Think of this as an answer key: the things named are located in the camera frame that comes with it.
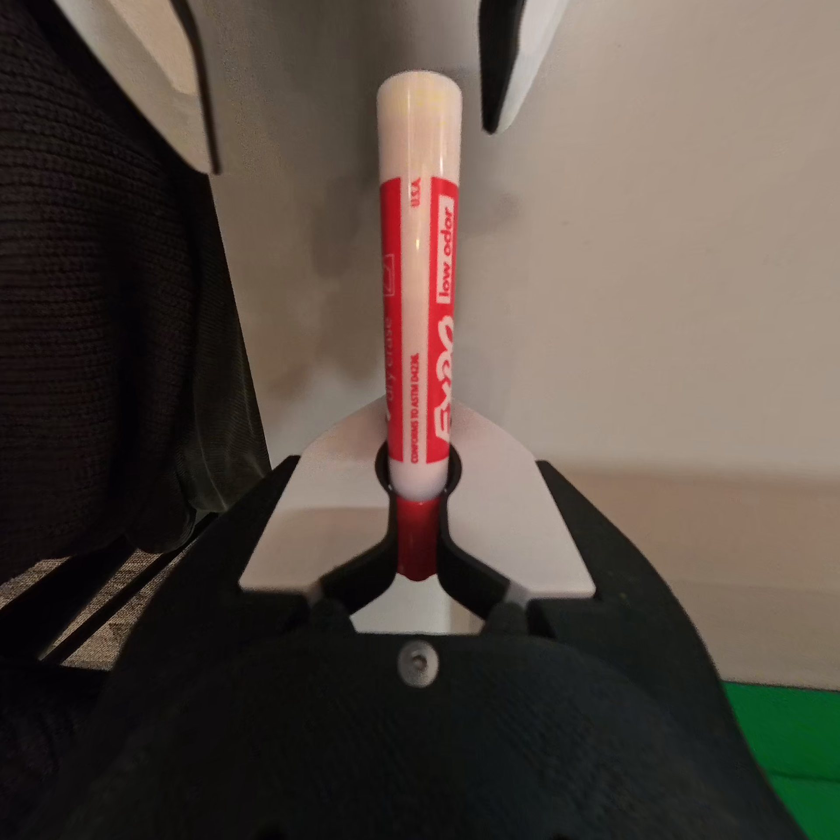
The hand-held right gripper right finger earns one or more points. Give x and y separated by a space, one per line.
525 525

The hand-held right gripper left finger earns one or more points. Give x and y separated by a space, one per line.
308 525

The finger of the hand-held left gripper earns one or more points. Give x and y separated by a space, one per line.
531 52
144 65

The red dry-erase marker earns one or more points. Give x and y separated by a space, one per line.
420 262

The green plastic bin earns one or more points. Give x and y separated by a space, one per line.
787 754

